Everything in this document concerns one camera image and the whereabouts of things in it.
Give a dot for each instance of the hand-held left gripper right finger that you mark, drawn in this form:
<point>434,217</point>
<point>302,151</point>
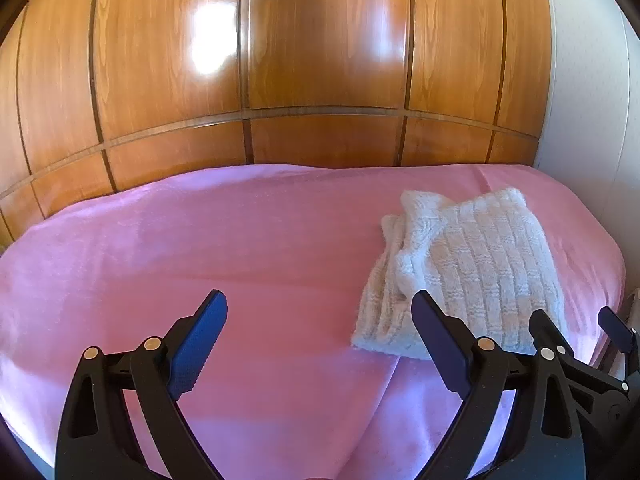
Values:
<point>440,345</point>

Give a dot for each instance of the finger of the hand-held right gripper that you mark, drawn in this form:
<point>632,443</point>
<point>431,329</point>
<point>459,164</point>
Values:
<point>545,327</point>
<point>617,332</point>

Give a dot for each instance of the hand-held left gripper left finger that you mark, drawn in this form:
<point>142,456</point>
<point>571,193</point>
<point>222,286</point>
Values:
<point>200,345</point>

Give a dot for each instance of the white knitted sweater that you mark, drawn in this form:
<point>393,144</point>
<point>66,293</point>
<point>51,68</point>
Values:
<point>475,260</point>

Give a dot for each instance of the pink blanket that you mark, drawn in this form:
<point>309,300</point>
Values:
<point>200,240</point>

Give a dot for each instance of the wooden wardrobe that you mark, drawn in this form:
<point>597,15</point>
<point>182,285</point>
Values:
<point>325,35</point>

